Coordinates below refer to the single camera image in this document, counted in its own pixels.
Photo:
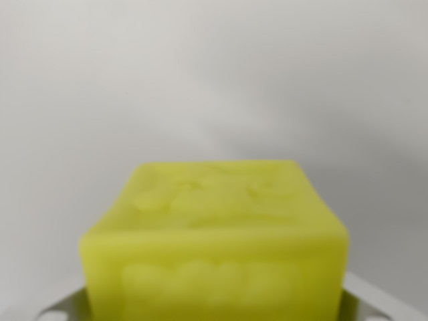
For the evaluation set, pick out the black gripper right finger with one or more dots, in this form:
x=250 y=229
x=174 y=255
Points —
x=374 y=299

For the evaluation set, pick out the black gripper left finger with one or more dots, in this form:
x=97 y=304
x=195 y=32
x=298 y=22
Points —
x=72 y=306

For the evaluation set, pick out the yellow cube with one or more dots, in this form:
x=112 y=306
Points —
x=214 y=247

